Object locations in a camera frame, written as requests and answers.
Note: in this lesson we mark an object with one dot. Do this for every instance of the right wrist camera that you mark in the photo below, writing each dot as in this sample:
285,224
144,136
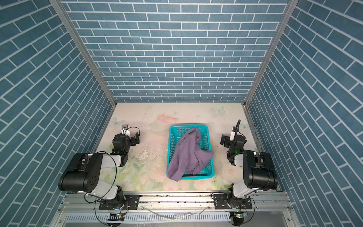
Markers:
233,133

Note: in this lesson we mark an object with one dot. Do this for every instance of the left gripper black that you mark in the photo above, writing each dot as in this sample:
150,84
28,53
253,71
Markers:
133,139

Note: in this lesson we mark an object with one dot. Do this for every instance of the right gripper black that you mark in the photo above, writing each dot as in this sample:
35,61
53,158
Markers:
227,140

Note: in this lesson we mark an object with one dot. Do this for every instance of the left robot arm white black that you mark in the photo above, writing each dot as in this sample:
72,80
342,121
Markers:
83,172

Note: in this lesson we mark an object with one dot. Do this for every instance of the purple trousers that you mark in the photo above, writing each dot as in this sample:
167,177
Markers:
188,156

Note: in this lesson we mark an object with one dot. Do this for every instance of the white vent grille strip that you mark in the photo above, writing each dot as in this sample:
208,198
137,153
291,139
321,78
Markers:
148,217

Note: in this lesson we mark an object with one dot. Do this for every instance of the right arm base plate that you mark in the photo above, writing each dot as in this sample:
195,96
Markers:
231,201

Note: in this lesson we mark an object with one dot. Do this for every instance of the right circuit board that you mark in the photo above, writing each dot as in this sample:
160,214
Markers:
239,215

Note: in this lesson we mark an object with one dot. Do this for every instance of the aluminium front rail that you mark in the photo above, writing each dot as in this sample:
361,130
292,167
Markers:
208,201

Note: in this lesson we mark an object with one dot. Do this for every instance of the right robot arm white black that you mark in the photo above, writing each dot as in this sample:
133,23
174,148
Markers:
258,168

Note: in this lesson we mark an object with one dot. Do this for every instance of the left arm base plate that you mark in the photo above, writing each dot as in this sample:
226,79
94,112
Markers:
127,202

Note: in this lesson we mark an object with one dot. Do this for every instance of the circuit board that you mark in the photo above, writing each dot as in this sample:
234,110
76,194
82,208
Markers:
239,215
118,217

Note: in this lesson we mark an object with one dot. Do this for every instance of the left circuit board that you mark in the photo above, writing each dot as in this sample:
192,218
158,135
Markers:
118,217

